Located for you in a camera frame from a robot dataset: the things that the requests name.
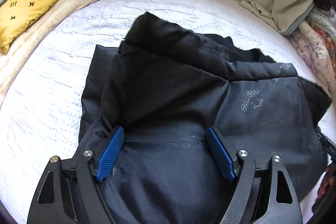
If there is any black padded jacket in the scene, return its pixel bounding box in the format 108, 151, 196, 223
79, 13, 330, 223

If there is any right hand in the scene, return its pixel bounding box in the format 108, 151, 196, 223
317, 163, 335, 199

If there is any stack of folded quilts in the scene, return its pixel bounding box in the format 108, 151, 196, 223
288, 8, 335, 96

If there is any white quilted bed cover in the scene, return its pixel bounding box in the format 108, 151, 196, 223
1, 0, 320, 223

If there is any cream textured blanket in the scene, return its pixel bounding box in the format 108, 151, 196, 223
1, 0, 98, 101

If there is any yellow patterned pillow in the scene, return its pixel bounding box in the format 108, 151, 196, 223
1, 0, 58, 54

